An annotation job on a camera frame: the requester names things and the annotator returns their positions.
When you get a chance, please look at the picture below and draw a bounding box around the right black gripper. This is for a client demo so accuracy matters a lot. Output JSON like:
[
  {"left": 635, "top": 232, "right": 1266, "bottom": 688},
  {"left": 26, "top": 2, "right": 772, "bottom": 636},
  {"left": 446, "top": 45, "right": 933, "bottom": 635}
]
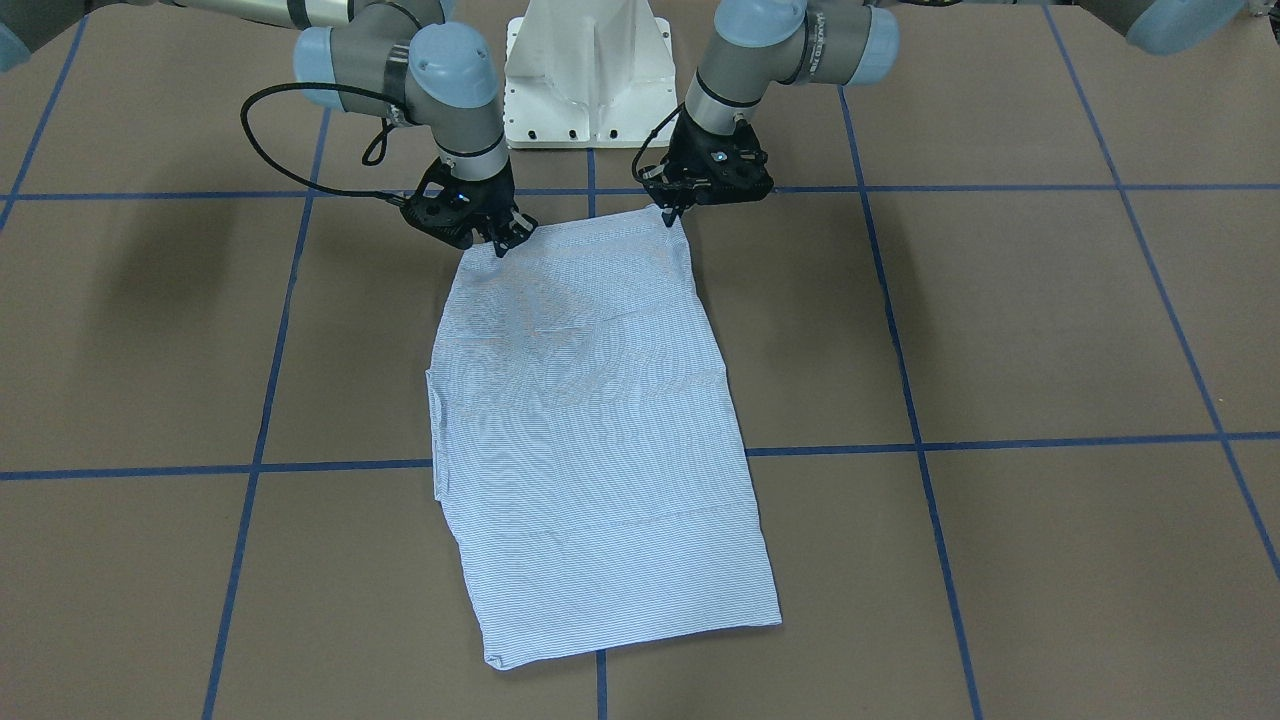
[{"left": 451, "top": 161, "right": 539, "bottom": 258}]

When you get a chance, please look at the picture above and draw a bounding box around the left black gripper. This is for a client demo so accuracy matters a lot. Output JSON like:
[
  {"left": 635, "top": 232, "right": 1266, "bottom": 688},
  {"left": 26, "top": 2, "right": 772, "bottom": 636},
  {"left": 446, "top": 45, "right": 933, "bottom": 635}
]
[{"left": 636, "top": 108, "right": 741, "bottom": 229}]

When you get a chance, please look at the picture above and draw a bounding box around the light blue striped shirt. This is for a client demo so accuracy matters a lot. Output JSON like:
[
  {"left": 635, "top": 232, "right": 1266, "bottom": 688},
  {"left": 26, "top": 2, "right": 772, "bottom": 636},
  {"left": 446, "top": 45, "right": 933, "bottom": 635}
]
[{"left": 426, "top": 206, "right": 782, "bottom": 671}]

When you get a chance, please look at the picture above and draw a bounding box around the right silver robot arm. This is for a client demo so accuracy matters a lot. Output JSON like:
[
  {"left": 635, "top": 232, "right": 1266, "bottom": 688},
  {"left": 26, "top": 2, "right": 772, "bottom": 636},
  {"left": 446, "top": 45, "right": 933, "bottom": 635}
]
[{"left": 193, "top": 1, "right": 538, "bottom": 258}]

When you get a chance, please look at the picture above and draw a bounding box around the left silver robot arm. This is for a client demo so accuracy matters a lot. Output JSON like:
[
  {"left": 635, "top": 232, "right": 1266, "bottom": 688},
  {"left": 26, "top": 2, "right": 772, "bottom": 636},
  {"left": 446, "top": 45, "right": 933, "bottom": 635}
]
[{"left": 631, "top": 1, "right": 901, "bottom": 225}]

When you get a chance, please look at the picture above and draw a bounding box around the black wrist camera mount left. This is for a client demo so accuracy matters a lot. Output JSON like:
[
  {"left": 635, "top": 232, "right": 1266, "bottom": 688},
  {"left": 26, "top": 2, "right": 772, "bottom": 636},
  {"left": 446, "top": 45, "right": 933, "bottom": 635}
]
[{"left": 696, "top": 126, "right": 774, "bottom": 206}]

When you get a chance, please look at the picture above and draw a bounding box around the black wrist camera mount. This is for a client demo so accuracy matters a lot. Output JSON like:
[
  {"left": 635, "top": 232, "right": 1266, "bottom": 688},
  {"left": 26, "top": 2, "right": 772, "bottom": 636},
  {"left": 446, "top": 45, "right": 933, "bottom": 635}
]
[
  {"left": 399, "top": 159, "right": 485, "bottom": 251},
  {"left": 696, "top": 126, "right": 774, "bottom": 206}
]

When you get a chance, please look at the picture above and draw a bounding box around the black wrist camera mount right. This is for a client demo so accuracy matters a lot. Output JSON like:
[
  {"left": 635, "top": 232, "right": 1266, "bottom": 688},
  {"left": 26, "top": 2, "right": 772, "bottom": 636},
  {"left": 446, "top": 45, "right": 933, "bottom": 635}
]
[{"left": 399, "top": 159, "right": 485, "bottom": 251}]

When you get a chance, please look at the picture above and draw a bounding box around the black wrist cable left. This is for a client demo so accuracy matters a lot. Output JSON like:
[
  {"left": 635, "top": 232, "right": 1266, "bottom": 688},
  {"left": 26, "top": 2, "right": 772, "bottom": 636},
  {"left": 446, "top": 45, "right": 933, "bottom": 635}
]
[{"left": 630, "top": 105, "right": 691, "bottom": 201}]

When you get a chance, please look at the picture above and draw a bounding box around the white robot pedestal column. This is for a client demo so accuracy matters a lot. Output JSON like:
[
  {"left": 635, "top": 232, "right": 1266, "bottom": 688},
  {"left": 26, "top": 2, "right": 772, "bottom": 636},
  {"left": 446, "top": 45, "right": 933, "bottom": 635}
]
[{"left": 503, "top": 1, "right": 678, "bottom": 149}]

